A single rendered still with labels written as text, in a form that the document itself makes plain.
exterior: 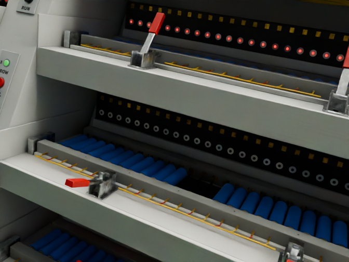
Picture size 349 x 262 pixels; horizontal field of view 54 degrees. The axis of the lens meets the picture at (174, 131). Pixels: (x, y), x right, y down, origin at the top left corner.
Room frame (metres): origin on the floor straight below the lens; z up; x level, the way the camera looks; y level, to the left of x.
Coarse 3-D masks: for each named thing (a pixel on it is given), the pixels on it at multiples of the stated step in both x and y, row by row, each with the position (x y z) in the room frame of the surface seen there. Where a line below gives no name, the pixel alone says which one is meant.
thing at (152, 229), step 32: (32, 128) 0.58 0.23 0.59; (64, 128) 0.66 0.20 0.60; (128, 128) 0.65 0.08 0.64; (0, 160) 0.54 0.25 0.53; (32, 160) 0.56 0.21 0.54; (224, 160) 0.58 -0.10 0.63; (32, 192) 0.52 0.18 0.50; (64, 192) 0.49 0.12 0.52; (320, 192) 0.52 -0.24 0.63; (96, 224) 0.48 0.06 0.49; (128, 224) 0.46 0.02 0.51; (160, 224) 0.44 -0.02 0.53; (192, 224) 0.45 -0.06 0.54; (160, 256) 0.45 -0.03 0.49; (192, 256) 0.42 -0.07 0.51; (224, 256) 0.40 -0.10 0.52; (256, 256) 0.41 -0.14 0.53
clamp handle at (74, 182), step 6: (102, 174) 0.48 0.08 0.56; (66, 180) 0.42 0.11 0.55; (72, 180) 0.42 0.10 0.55; (78, 180) 0.43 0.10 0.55; (84, 180) 0.44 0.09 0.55; (90, 180) 0.46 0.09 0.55; (96, 180) 0.48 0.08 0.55; (102, 180) 0.48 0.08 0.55; (72, 186) 0.42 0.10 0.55; (78, 186) 0.43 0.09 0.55; (84, 186) 0.44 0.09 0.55
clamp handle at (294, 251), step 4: (292, 248) 0.38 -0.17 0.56; (296, 248) 0.38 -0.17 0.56; (292, 252) 0.39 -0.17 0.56; (296, 252) 0.38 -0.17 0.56; (288, 256) 0.38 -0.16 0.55; (292, 256) 0.38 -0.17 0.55; (296, 256) 0.39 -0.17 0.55; (288, 260) 0.35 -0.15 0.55; (292, 260) 0.37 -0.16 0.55; (296, 260) 0.37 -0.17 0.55
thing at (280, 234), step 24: (48, 144) 0.57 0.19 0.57; (96, 168) 0.53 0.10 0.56; (120, 168) 0.52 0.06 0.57; (144, 192) 0.50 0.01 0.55; (168, 192) 0.48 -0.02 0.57; (192, 192) 0.48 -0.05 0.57; (192, 216) 0.45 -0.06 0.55; (216, 216) 0.46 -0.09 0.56; (240, 216) 0.44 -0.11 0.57; (288, 240) 0.42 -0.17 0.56; (312, 240) 0.42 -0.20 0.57
